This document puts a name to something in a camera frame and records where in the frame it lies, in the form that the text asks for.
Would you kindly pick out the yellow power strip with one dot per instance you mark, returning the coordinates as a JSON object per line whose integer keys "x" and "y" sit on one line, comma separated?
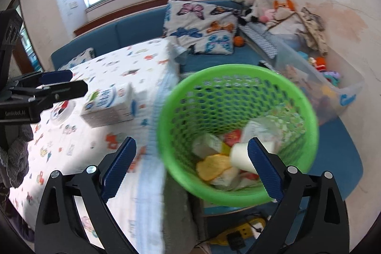
{"x": 238, "y": 231}

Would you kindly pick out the orange fox plush toy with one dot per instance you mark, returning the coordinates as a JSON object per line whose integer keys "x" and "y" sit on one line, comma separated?
{"x": 284, "y": 6}

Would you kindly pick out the butterfly print pillow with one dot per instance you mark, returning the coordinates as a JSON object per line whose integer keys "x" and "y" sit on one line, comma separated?
{"x": 202, "y": 25}

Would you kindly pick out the person's left forearm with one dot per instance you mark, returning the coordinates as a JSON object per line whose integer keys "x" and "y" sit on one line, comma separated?
{"x": 15, "y": 152}

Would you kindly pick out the orange ball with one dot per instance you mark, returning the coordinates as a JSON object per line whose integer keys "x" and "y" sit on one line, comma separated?
{"x": 239, "y": 41}

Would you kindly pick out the beige patterned cloth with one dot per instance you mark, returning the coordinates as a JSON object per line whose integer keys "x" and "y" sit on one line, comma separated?
{"x": 312, "y": 29}

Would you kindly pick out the white milk carton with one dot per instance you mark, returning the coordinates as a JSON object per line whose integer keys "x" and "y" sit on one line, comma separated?
{"x": 108, "y": 108}

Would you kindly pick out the cow plush toy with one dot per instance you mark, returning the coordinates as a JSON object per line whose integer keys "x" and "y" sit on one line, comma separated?
{"x": 253, "y": 2}

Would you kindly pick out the clear plastic storage bin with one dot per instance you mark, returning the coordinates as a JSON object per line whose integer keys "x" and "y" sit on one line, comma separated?
{"x": 333, "y": 84}

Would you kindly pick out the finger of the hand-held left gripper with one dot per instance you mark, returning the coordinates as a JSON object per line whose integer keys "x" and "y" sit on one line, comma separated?
{"x": 68, "y": 90}
{"x": 56, "y": 77}

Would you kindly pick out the white paper cup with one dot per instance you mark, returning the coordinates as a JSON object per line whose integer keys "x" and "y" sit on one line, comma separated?
{"x": 242, "y": 156}

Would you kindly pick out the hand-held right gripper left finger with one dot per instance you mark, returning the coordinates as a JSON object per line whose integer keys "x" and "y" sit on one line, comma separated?
{"x": 119, "y": 167}

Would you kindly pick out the pink plush toy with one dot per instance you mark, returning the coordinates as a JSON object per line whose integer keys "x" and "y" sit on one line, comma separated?
{"x": 268, "y": 15}

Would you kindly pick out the yellow snack packet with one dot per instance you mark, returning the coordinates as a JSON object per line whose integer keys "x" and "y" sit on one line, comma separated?
{"x": 213, "y": 167}

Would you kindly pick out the green plastic basket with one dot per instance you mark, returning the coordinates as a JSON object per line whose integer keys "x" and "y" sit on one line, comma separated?
{"x": 208, "y": 99}

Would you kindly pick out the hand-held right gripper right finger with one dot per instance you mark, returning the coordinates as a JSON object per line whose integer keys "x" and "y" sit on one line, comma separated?
{"x": 265, "y": 170}

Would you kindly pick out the blue checkered cloth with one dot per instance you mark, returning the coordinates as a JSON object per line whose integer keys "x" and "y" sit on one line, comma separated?
{"x": 259, "y": 38}

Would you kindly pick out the blue sofa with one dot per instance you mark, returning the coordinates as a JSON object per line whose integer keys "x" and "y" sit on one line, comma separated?
{"x": 134, "y": 30}

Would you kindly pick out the round white lid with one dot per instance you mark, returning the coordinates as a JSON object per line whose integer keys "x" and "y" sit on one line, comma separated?
{"x": 61, "y": 112}

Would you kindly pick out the small printed pillow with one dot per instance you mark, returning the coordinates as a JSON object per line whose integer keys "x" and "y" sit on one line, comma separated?
{"x": 79, "y": 59}

